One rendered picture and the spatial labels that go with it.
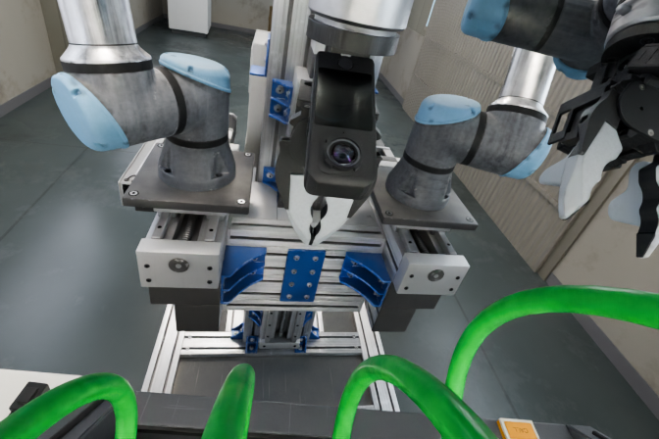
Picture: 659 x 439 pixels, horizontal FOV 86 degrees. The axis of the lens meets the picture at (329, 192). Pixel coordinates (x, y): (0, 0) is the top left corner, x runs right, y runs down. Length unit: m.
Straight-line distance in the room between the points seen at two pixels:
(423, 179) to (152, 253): 0.54
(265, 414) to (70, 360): 1.33
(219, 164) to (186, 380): 0.88
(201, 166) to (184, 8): 6.12
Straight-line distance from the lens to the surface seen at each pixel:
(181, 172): 0.71
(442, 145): 0.75
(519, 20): 0.56
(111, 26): 0.60
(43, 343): 1.89
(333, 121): 0.24
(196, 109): 0.65
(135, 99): 0.60
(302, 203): 0.33
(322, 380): 1.43
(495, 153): 0.77
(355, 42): 0.26
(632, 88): 0.42
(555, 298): 0.22
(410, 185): 0.80
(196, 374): 1.42
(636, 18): 0.48
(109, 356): 1.77
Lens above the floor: 1.45
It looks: 33 degrees down
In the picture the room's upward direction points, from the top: 13 degrees clockwise
